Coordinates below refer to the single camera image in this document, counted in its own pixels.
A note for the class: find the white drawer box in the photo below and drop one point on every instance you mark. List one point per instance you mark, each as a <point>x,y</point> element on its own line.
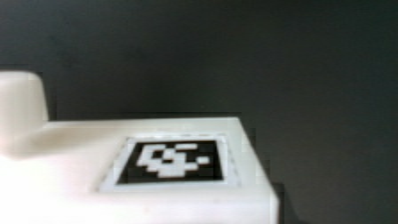
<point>151,171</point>

